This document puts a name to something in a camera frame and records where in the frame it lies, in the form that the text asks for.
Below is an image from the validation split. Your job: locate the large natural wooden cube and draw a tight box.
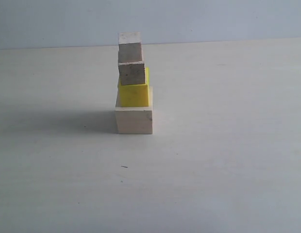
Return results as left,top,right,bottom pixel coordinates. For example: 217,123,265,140
115,87,153,134

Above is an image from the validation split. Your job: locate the yellow painted wooden cube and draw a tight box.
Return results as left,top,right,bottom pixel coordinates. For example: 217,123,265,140
117,67,150,107

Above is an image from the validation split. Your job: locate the medium natural wooden cube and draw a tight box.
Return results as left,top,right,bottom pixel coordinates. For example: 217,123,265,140
117,54,146,85

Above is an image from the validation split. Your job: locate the small natural wooden cube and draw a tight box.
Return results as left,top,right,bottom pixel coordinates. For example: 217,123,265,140
118,32,143,63

